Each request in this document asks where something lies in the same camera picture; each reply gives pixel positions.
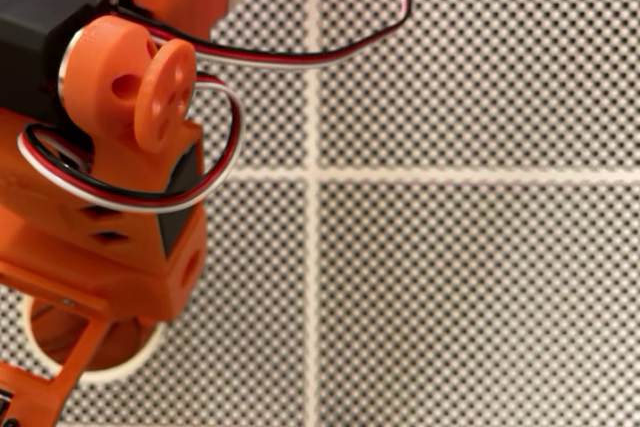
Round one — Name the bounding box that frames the white paper cup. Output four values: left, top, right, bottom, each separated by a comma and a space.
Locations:
22, 294, 167, 384

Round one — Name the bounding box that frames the red black white servo wire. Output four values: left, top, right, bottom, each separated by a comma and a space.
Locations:
17, 74, 245, 213
117, 0, 412, 71

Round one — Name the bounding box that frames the orange camera mount with board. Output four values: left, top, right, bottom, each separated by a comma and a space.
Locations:
0, 271, 114, 427

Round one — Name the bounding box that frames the black white checkerboard paper sheet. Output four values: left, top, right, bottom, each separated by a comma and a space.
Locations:
0, 179, 314, 426
313, 179, 640, 427
313, 0, 640, 176
192, 0, 312, 174

